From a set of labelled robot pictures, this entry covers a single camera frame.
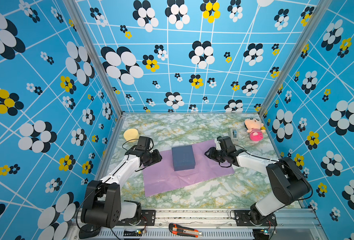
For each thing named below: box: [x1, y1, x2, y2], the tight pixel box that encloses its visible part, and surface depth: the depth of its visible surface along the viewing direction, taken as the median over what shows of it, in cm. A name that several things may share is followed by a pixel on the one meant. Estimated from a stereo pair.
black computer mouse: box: [79, 224, 102, 239], surface depth 70 cm
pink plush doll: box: [244, 117, 266, 142], surface depth 104 cm
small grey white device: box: [229, 128, 239, 143], surface depth 104 cm
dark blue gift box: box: [171, 145, 196, 171], surface depth 90 cm
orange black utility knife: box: [169, 223, 202, 238], surface depth 71 cm
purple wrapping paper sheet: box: [143, 139, 235, 198], surface depth 89 cm
